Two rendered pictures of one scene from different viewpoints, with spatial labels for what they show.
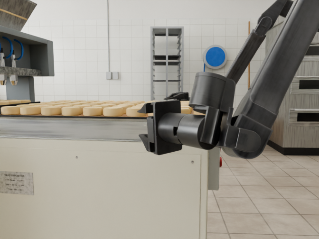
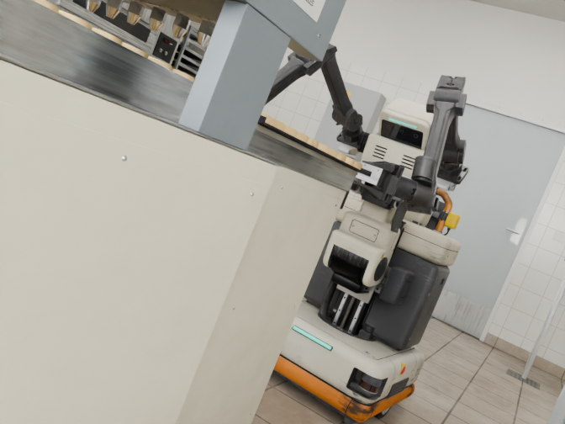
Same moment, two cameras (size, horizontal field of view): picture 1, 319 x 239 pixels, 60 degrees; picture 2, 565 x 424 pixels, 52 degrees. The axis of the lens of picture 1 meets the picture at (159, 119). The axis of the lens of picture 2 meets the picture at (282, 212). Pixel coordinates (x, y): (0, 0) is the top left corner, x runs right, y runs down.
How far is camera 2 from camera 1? 150 cm
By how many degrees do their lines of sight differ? 68
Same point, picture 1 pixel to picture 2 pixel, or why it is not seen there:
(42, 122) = (271, 140)
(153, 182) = (312, 220)
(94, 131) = (299, 162)
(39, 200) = not seen: hidden behind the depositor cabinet
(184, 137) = (419, 197)
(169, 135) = (406, 193)
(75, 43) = not seen: outside the picture
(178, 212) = (312, 248)
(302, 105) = not seen: hidden behind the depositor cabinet
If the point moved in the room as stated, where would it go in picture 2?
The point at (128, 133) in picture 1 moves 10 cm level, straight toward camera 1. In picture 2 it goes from (315, 170) to (351, 184)
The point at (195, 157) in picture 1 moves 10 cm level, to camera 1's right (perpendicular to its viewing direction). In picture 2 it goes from (338, 201) to (348, 204)
